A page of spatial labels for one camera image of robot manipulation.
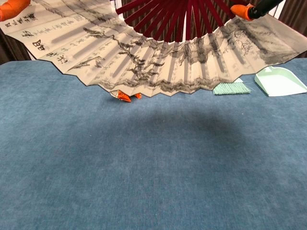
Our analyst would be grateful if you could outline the paper folding fan red ribs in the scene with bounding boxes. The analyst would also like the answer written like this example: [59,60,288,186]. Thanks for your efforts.
[0,0,307,99]

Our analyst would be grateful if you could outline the blue table mat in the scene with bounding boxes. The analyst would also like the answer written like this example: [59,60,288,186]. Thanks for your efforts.
[0,57,307,230]

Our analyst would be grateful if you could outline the dark brown curtain panel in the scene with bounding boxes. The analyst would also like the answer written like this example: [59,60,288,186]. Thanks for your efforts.
[0,28,32,65]
[273,0,307,36]

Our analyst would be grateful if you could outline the crumpled orange white snack bag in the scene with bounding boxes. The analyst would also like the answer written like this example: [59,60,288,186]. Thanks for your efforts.
[109,90,142,103]

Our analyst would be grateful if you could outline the green dustpan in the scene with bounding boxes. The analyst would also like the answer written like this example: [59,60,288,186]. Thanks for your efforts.
[254,67,307,97]

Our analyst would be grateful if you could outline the right robot hand orange thumbtip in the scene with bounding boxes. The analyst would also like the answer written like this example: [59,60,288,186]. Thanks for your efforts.
[230,0,286,22]

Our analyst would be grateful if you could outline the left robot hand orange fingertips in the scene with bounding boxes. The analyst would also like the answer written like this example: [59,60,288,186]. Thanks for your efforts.
[0,0,32,22]

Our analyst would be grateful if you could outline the green hand brush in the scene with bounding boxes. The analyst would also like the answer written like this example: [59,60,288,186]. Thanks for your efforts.
[212,78,252,96]

